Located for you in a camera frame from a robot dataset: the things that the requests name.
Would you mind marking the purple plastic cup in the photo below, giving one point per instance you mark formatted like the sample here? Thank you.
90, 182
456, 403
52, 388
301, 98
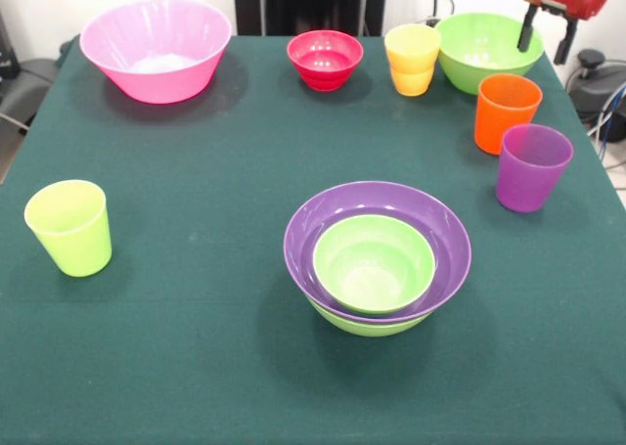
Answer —
530, 181

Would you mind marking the orange plastic cup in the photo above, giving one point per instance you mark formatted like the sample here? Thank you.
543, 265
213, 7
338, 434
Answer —
504, 117

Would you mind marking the small crimson plastic bowl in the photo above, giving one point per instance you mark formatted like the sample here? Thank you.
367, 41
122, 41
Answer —
325, 68

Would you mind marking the yellow plastic cup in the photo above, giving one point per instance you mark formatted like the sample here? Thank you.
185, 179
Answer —
411, 83
411, 51

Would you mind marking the large green plastic bowl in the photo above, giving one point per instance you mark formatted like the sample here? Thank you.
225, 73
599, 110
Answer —
479, 58

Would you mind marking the purple plastic bowl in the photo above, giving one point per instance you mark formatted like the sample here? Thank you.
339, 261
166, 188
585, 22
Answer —
450, 249

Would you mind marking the medium green plastic bowl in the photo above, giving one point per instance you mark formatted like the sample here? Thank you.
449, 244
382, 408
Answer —
371, 327

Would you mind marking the lime green plastic cup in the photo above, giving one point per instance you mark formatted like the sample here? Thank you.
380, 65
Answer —
68, 235

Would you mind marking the dark green tablecloth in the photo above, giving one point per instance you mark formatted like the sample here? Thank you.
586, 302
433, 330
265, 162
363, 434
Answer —
195, 342

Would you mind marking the small green plastic bowl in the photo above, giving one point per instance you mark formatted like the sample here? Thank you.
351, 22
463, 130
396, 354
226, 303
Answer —
374, 274

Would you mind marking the large pink plastic bowl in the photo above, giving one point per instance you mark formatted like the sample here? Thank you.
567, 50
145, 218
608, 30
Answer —
156, 78

